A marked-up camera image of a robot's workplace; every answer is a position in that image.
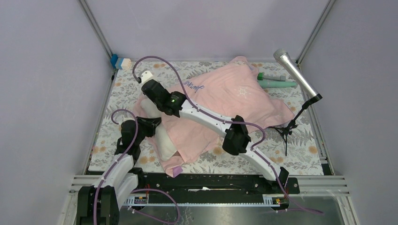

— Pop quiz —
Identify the white pillow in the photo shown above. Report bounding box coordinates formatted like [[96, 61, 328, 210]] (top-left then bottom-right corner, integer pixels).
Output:
[[140, 98, 177, 161]]

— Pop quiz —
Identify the white slotted cable duct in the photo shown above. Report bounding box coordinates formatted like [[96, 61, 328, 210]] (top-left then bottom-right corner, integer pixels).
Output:
[[123, 193, 281, 207]]

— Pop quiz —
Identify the silver microphone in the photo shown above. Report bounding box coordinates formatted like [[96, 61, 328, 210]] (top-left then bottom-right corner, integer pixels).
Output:
[[273, 49, 323, 105]]

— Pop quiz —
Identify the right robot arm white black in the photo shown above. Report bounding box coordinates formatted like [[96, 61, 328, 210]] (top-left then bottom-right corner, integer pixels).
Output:
[[141, 79, 289, 193]]

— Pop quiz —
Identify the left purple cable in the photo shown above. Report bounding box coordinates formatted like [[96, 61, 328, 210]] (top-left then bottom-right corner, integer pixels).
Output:
[[93, 108, 182, 225]]

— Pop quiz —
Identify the blue white block toy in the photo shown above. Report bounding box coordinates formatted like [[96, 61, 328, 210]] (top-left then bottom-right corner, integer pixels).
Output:
[[110, 54, 132, 70]]

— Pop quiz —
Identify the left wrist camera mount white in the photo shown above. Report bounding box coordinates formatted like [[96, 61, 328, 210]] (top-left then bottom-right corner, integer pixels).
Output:
[[122, 117, 135, 123]]

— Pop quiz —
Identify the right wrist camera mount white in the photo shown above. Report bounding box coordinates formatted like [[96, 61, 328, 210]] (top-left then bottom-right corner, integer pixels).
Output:
[[138, 70, 154, 85]]

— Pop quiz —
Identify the floral table cloth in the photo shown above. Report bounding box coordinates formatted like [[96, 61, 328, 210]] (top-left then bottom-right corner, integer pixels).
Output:
[[87, 61, 324, 175]]

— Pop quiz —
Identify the green toy flashlight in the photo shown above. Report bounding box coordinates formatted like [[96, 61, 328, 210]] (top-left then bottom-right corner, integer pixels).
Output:
[[257, 73, 297, 89]]

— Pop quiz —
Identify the pink purple pillowcase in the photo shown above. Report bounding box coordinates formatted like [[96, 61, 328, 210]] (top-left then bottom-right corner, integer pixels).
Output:
[[133, 56, 294, 177]]

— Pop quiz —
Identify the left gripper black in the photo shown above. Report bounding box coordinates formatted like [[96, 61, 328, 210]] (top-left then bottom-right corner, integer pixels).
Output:
[[135, 117, 162, 145]]

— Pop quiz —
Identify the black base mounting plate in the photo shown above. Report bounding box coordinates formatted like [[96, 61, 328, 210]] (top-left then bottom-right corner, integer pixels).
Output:
[[131, 173, 300, 202]]

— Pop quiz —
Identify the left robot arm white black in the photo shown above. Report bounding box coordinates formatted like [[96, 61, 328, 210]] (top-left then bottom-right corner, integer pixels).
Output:
[[76, 117, 161, 225]]

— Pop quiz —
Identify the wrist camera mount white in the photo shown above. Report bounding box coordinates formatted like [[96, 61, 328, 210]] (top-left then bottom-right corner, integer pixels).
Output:
[[122, 117, 135, 123], [138, 70, 154, 85]]

